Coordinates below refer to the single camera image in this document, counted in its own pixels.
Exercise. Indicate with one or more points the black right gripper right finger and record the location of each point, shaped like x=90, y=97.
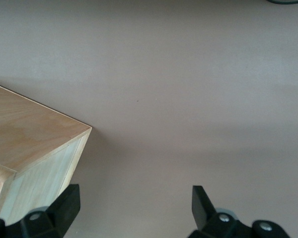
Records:
x=213, y=228

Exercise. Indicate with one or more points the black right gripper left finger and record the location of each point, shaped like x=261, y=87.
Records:
x=52, y=218

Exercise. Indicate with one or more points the oak wooden drawer cabinet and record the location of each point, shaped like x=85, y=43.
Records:
x=27, y=129

